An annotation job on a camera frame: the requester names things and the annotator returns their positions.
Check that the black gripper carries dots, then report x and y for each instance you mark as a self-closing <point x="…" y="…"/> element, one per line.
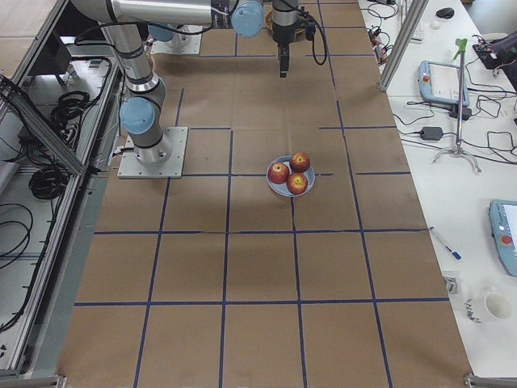
<point x="281" y="35"/>

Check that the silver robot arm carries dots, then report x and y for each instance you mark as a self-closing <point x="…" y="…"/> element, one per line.
<point x="141" y="112"/>
<point x="284" y="16"/>

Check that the red apple far on plate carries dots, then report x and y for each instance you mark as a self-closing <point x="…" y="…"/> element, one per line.
<point x="299" y="162"/>

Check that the red apple on plate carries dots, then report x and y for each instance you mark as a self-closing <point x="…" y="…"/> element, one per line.
<point x="299" y="162"/>
<point x="297" y="183"/>
<point x="278" y="173"/>

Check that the red apple left on plate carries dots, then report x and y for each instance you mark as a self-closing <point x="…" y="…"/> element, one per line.
<point x="278" y="173"/>

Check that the red apple near on plate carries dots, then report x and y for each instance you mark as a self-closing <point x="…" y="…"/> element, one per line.
<point x="297" y="183"/>

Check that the light blue plate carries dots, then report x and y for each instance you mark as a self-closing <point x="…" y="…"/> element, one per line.
<point x="281" y="188"/>

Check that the teach pendant far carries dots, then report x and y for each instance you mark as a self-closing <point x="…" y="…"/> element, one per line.
<point x="439" y="82"/>

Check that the teach pendant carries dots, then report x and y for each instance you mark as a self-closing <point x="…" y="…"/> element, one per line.
<point x="439" y="82"/>
<point x="502" y="215"/>

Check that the black power adapter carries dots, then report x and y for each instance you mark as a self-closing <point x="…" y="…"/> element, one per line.
<point x="431" y="133"/>

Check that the black computer mouse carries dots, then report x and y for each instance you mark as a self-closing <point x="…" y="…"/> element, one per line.
<point x="445" y="13"/>

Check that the metal stand with green clip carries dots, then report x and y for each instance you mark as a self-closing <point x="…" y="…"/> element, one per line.
<point x="457" y="150"/>

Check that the blue white pen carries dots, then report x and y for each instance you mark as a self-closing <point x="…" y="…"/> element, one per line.
<point x="453" y="252"/>

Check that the teach pendant near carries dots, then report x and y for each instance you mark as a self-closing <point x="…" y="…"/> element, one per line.
<point x="502" y="215"/>

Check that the white mug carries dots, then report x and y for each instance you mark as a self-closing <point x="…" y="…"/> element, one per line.
<point x="490" y="305"/>

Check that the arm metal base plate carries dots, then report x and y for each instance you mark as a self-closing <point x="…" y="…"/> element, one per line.
<point x="178" y="45"/>
<point x="165" y="160"/>

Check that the aluminium frame post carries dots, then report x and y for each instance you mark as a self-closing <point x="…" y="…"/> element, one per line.
<point x="413" y="16"/>

